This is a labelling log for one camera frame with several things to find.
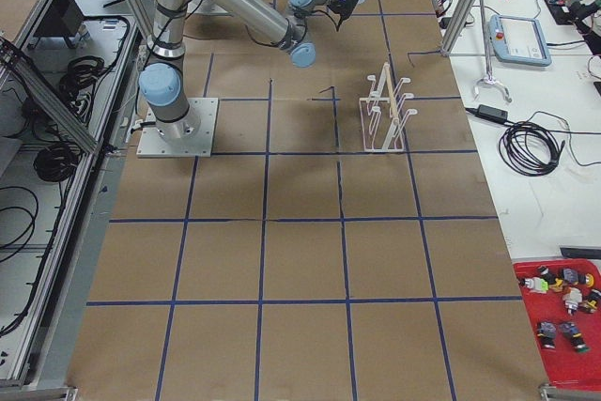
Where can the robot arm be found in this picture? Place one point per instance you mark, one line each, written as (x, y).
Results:
(161, 80)

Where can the blue teach pendant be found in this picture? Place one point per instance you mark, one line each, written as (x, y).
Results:
(518, 40)

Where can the black power brick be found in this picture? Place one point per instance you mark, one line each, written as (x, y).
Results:
(492, 114)

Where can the red parts tray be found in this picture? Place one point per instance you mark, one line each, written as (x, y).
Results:
(562, 298)

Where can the white wire cup rack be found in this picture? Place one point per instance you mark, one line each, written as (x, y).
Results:
(383, 114)

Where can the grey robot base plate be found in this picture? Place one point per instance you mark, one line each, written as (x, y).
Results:
(191, 136)

